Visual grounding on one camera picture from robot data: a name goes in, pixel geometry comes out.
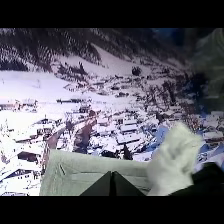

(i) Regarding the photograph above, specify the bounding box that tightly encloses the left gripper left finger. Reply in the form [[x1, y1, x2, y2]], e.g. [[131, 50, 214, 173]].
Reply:
[[79, 170, 113, 197]]

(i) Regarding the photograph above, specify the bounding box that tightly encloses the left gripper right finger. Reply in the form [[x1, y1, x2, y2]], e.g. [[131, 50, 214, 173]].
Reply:
[[112, 170, 146, 197]]

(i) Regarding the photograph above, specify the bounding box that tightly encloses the pale green shirt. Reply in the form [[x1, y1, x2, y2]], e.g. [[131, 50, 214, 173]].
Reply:
[[39, 148, 153, 197]]

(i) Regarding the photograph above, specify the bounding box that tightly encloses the white fluffy garment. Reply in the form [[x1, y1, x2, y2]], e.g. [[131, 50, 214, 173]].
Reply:
[[145, 121, 205, 197]]

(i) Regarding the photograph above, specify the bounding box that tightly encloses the black garment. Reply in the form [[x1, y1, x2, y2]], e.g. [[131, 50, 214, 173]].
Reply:
[[169, 161, 224, 197]]

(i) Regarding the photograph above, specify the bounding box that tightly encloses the grey garment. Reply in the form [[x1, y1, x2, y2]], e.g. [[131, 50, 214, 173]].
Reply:
[[191, 28, 224, 114]]

